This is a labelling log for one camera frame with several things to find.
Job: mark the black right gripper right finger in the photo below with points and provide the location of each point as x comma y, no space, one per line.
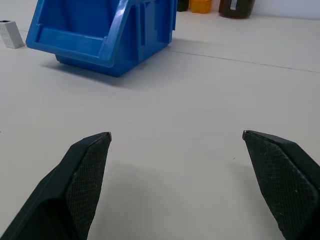
282,182

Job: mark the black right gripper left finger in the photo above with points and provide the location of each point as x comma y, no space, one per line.
62,190

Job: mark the black container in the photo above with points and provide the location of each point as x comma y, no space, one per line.
182,5

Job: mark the blue plastic storage bin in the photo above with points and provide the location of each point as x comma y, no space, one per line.
100,35

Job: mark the small white box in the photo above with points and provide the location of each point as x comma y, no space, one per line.
10,33

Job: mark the yellow plastic container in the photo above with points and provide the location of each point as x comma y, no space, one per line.
200,5

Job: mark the dark brown round container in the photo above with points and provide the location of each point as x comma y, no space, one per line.
236,7

